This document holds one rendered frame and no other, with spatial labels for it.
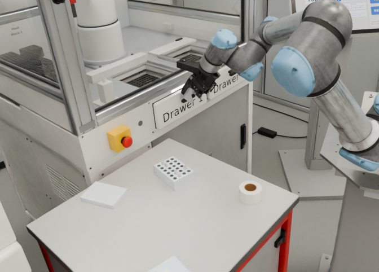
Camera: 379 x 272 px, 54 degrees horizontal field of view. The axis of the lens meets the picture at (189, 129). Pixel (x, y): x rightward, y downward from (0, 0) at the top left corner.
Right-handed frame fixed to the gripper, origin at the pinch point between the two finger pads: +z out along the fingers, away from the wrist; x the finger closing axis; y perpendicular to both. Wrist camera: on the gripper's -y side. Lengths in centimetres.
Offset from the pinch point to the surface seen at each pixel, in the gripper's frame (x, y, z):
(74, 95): -44.6, -12.7, -11.8
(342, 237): 17, 82, 5
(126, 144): -34.2, 5.4, 0.9
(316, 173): 93, 66, 60
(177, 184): -31.1, 27.5, -3.0
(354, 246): 18, 88, 5
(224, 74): 27.4, -0.5, 1.9
